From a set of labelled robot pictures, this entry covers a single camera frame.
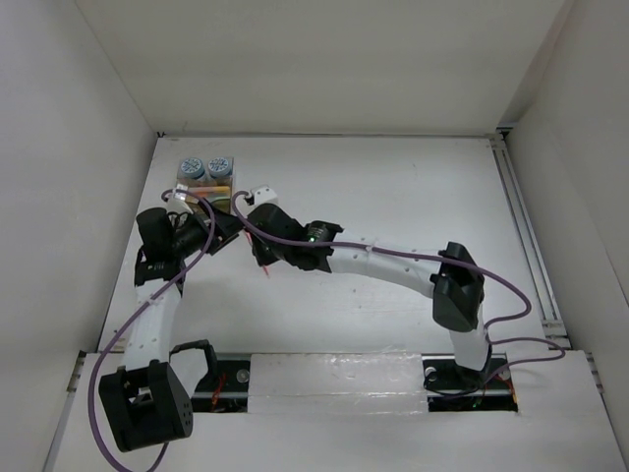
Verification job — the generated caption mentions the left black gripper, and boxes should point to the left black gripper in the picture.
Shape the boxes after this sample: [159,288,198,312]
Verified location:
[169,200,245,259]

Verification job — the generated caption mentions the pink thin pen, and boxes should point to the pink thin pen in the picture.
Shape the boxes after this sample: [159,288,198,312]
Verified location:
[244,231,270,279]

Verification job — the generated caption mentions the blue slime jar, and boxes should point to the blue slime jar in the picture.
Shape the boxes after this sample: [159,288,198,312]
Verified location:
[178,157,206,181]
[206,156,234,187]

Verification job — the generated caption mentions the orange cap grey highlighter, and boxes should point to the orange cap grey highlighter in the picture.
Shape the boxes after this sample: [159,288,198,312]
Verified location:
[177,186,231,194]

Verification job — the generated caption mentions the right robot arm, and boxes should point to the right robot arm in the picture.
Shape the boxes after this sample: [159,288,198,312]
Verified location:
[246,204,491,387]

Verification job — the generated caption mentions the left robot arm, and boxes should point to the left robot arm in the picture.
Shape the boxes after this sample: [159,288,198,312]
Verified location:
[98,207,243,452]

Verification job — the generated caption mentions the wooden clear organizer container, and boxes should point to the wooden clear organizer container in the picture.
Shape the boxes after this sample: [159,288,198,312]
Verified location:
[175,156,235,212]

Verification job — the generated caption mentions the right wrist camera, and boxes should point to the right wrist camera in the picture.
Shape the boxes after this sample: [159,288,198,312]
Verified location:
[247,185,279,207]

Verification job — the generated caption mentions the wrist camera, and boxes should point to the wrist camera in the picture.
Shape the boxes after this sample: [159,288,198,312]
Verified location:
[247,185,279,207]
[161,188,194,214]

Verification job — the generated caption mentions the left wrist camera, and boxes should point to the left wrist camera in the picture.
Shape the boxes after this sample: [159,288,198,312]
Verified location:
[161,188,194,214]

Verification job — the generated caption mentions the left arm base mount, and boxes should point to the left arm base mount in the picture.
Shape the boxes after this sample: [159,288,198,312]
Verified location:
[169,339,252,414]

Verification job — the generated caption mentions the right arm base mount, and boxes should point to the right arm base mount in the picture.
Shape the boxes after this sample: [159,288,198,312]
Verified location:
[422,354,519,413]

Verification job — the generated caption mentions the aluminium rail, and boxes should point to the aluminium rail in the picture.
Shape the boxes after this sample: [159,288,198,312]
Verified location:
[488,127,572,350]

